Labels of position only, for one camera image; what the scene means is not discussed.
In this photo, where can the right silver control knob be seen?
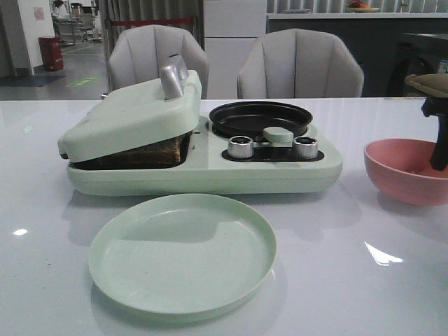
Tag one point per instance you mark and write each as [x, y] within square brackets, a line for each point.
[305, 147]

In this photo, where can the beige sofa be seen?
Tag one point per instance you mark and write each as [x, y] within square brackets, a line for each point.
[433, 84]

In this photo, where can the silver control knob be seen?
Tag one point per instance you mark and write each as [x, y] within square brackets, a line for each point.
[240, 147]
[305, 147]

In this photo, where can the left silver control knob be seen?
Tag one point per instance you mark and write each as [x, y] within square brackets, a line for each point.
[240, 147]

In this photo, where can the mint green breakfast maker base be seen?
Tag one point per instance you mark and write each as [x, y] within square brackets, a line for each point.
[205, 170]

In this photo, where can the mint green sandwich maker lid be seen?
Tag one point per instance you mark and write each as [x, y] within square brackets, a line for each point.
[137, 115]

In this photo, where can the right grey upholstered chair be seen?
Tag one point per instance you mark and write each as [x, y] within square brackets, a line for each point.
[299, 63]

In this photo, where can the fruit plate on counter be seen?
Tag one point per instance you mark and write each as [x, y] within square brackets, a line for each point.
[356, 6]

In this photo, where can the pink bowl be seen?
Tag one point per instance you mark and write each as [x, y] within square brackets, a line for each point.
[401, 169]

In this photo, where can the mint green round plate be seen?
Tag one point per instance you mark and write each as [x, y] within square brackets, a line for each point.
[183, 257]

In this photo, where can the grey upholstered chair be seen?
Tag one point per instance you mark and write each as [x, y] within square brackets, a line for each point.
[140, 52]
[299, 63]

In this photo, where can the bread slice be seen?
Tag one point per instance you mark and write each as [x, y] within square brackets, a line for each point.
[163, 154]

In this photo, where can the black round frying pan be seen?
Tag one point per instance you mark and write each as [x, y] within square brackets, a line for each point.
[250, 118]

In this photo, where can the left grey upholstered chair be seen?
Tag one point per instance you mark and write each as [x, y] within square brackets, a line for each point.
[140, 52]

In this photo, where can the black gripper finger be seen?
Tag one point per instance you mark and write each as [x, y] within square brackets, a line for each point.
[436, 106]

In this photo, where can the white refrigerator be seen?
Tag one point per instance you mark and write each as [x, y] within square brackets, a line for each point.
[230, 27]

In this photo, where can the dark grey kitchen counter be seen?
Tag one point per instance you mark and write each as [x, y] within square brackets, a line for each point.
[375, 40]

